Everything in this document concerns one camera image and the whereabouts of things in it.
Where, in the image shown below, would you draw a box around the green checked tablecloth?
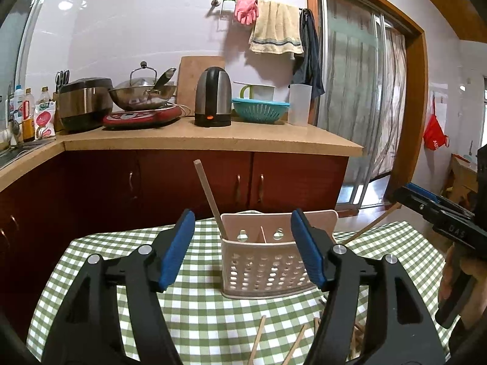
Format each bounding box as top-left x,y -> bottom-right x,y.
26,218 -> 463,365

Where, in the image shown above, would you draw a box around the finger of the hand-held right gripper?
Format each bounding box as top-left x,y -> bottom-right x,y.
392,186 -> 444,224
404,183 -> 475,218

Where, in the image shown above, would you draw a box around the white plastic bottle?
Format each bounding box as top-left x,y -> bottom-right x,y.
11,85 -> 25,123

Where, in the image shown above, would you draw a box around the steel wok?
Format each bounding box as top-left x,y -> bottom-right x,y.
108,68 -> 179,111

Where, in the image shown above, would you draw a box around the steel pot lid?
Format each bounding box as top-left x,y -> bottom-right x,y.
114,61 -> 158,90

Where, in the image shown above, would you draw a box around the dark hanging cloth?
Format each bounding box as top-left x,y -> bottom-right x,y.
291,8 -> 326,97

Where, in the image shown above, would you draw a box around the wooden cutting board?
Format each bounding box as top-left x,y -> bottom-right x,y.
178,56 -> 227,113

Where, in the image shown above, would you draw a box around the curtained sliding glass door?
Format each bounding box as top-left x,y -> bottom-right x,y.
317,0 -> 408,206

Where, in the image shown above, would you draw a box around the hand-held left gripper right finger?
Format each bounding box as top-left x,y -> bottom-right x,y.
290,208 -> 447,365

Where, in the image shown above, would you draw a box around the beige striped towel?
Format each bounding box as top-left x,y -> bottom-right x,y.
249,1 -> 304,56

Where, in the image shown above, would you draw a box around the person's right hand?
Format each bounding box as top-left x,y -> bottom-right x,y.
437,242 -> 487,302

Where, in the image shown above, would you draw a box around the steel rice cooker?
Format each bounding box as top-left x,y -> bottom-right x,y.
57,78 -> 115,133

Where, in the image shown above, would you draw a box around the kitchen counter red cabinets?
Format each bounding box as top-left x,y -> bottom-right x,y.
0,116 -> 364,345

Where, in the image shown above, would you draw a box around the red induction cooker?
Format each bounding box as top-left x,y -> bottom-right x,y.
102,103 -> 182,129

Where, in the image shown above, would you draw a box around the beige perforated utensil holder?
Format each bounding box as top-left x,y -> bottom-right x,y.
220,209 -> 338,300

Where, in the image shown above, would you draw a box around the pink rubber glove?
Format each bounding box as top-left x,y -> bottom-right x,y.
234,0 -> 260,26

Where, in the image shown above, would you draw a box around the teal plastic colander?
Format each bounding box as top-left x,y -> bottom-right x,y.
232,97 -> 290,124

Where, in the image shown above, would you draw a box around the orange oil bottle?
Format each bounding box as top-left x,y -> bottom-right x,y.
22,88 -> 36,142

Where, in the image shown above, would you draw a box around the translucent plastic cup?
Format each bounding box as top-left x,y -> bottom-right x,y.
288,84 -> 313,127

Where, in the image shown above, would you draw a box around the black steel electric kettle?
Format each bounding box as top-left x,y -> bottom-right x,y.
194,66 -> 233,127

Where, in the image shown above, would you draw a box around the steel kitchen sink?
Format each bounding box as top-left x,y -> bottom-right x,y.
0,137 -> 58,169

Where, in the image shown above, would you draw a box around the red white seasoning bag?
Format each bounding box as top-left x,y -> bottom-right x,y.
35,101 -> 57,140

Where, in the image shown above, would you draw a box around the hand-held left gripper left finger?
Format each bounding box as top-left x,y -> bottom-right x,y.
41,208 -> 196,365

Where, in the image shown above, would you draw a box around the kitchen window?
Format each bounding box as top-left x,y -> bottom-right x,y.
0,0 -> 39,122

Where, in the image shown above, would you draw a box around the red plastic bag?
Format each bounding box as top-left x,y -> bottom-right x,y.
423,97 -> 450,152

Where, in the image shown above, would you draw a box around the white jug green handle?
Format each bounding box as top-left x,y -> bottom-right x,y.
233,82 -> 275,100

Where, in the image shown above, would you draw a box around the wooden door frame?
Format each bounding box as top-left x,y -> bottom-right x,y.
306,0 -> 429,208

